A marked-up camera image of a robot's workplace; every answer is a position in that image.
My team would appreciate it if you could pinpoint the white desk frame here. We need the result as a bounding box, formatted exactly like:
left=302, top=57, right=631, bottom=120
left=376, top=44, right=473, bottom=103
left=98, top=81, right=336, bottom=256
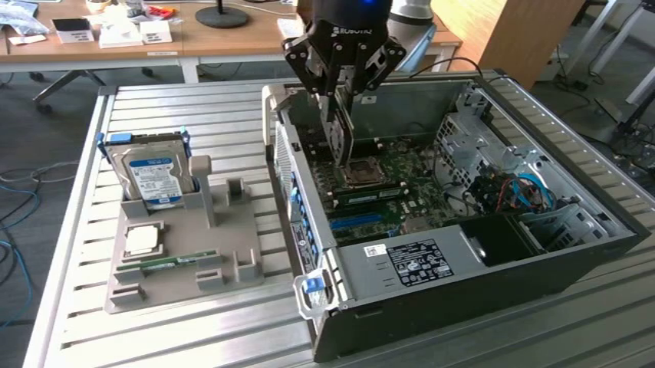
left=555, top=0, right=655, bottom=107

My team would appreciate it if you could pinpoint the white box black top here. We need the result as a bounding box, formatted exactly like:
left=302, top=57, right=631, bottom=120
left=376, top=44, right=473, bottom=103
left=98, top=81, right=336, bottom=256
left=52, top=18, right=96, bottom=44

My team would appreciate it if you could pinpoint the grey floor cable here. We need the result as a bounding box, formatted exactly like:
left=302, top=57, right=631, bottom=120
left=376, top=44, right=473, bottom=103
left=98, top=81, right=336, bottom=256
left=0, top=159, right=81, bottom=185

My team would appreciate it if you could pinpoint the brown cardboard box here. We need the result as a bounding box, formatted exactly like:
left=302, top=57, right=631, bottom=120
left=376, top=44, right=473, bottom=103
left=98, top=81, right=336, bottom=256
left=294, top=0, right=314, bottom=25

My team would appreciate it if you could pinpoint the silver CPU chip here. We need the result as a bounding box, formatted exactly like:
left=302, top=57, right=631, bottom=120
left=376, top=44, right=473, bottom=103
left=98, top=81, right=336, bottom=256
left=121, top=225, right=160, bottom=258

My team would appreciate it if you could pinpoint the wooden cabinet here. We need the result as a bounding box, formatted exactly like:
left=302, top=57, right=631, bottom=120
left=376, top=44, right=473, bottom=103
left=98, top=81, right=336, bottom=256
left=432, top=0, right=587, bottom=90

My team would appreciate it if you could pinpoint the white paper card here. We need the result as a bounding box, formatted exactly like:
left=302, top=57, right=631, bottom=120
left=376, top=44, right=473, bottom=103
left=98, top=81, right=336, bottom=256
left=6, top=34, right=48, bottom=46

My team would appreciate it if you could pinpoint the blue floor cable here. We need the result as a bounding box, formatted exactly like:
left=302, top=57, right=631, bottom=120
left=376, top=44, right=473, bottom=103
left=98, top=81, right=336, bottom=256
left=0, top=183, right=41, bottom=329

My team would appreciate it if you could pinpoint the white paper stack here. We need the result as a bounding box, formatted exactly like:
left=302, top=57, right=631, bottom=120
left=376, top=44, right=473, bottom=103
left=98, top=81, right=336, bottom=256
left=276, top=17, right=314, bottom=47

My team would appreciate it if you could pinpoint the grey power supply unit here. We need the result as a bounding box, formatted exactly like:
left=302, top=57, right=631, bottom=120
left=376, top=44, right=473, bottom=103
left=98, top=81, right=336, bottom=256
left=334, top=224, right=485, bottom=304

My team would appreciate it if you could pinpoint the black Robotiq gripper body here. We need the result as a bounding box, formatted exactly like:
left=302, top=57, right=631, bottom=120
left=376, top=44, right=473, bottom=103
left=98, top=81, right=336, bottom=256
left=309, top=0, right=393, bottom=68

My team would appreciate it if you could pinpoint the grey case latch blue tab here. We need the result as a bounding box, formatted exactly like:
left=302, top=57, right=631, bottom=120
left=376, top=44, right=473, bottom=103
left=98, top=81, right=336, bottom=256
left=292, top=267, right=340, bottom=320

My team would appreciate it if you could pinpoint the black floor stand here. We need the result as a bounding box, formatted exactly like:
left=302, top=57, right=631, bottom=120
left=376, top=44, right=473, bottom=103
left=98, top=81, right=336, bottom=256
left=592, top=97, right=655, bottom=154

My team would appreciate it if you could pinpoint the clear plastic bag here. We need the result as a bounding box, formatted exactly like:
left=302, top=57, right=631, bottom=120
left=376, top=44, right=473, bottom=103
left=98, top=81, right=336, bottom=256
left=0, top=0, right=50, bottom=36

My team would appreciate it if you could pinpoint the blue expansion slot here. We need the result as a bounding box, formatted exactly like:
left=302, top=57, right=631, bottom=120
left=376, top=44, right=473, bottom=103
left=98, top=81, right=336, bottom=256
left=328, top=213, right=384, bottom=232

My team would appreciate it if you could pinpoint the green RAM stick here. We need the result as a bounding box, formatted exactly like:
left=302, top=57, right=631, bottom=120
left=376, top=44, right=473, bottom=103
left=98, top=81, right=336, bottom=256
left=334, top=187, right=403, bottom=206
left=116, top=248, right=220, bottom=275

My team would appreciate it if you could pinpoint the blue disk wire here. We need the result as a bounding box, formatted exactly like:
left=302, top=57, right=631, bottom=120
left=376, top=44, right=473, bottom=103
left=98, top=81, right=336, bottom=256
left=513, top=172, right=557, bottom=212

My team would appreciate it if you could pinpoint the red small object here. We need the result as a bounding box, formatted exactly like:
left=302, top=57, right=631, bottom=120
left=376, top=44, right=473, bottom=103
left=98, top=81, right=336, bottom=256
left=146, top=4, right=177, bottom=20

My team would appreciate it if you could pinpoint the white labelled box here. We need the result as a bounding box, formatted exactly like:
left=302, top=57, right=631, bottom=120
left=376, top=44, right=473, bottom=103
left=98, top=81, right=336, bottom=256
left=138, top=19, right=173, bottom=45

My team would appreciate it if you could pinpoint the black open PC case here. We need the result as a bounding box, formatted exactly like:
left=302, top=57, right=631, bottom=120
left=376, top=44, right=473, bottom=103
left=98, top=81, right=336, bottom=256
left=260, top=72, right=652, bottom=364

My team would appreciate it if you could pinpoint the black round lamp base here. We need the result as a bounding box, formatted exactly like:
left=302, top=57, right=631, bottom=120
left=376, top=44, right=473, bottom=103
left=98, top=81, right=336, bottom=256
left=193, top=0, right=252, bottom=30

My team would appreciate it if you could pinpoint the wooden office desk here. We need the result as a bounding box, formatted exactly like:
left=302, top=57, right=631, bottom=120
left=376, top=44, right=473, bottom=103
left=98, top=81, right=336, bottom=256
left=0, top=0, right=464, bottom=84

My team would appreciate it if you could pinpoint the metal CPU socket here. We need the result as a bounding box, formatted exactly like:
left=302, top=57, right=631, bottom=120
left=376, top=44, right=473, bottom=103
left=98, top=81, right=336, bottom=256
left=336, top=159, right=389, bottom=189

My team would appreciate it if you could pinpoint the silver disk bay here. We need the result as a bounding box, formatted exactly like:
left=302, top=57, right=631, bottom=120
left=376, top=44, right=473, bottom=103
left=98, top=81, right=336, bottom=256
left=516, top=202, right=613, bottom=256

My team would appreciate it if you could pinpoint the grey parts rack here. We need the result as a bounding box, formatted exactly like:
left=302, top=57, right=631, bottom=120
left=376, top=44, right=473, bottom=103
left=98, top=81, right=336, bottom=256
left=102, top=155, right=265, bottom=316

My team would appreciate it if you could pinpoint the hard disk with blue caddy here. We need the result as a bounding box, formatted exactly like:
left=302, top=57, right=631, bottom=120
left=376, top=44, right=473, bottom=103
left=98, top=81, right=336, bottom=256
left=96, top=130, right=198, bottom=212

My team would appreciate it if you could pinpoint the red disk wire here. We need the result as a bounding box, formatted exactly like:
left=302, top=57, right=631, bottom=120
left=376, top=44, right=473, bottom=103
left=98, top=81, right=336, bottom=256
left=499, top=179, right=519, bottom=212

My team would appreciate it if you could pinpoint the black cable behind case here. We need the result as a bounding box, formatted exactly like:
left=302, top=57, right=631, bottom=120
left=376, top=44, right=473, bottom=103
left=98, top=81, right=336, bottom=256
left=416, top=56, right=508, bottom=84

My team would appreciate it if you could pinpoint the green motherboard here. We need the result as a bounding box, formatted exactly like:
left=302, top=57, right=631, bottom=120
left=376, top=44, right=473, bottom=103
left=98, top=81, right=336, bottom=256
left=305, top=136, right=485, bottom=248

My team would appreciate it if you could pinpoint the perforated metal disk cage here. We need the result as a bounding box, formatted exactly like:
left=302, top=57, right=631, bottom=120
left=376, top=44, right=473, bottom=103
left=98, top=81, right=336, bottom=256
left=433, top=110, right=517, bottom=200

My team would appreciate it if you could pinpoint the flat white box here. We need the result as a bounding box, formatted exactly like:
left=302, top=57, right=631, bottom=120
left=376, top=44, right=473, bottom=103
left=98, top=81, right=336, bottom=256
left=97, top=21, right=145, bottom=50

